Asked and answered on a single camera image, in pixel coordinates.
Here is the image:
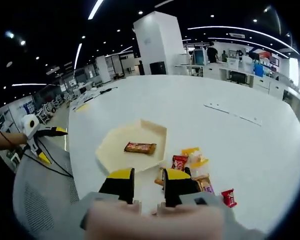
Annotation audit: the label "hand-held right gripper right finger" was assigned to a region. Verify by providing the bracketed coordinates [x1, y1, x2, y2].
[163, 167, 269, 240]

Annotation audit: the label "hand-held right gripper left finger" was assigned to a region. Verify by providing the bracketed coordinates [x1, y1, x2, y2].
[79, 167, 136, 231]

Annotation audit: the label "purple food packet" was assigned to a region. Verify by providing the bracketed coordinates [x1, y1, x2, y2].
[192, 174, 215, 195]

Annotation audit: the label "yellow bread food packet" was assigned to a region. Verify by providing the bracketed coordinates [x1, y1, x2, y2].
[181, 146, 210, 177]

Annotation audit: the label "brown chocolate bar food packet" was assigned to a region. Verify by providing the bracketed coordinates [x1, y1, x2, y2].
[123, 141, 158, 155]

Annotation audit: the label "hexagonal wooden container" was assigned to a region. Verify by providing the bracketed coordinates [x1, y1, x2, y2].
[94, 118, 168, 177]

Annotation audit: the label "small red food packet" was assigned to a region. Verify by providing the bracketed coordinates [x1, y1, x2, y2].
[220, 188, 238, 209]

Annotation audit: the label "yellow paper sheet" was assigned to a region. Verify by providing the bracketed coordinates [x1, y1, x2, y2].
[74, 103, 90, 112]

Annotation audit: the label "small black device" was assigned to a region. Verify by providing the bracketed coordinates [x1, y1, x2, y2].
[99, 86, 119, 95]

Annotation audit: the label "black cabinet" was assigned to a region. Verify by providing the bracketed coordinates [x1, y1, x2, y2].
[149, 61, 166, 76]

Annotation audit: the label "black office chair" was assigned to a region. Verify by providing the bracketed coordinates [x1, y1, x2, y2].
[229, 70, 249, 85]

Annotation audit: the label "white counter cabinets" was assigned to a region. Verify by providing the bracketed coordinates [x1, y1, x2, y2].
[174, 63, 300, 126]

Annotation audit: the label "pale blue display cabinet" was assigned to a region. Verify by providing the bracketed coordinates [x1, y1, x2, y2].
[192, 48, 207, 67]

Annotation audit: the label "white storage box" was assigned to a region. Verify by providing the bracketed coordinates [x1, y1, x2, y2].
[226, 57, 240, 71]

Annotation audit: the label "white pillar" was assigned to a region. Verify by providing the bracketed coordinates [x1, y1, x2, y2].
[132, 11, 185, 76]

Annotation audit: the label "blue bin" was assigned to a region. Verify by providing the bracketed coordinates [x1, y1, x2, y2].
[254, 62, 265, 77]

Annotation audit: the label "white table cable cover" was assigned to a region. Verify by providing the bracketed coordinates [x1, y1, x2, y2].
[203, 102, 264, 127]

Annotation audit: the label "red wall sign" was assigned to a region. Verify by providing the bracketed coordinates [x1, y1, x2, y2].
[258, 50, 281, 66]

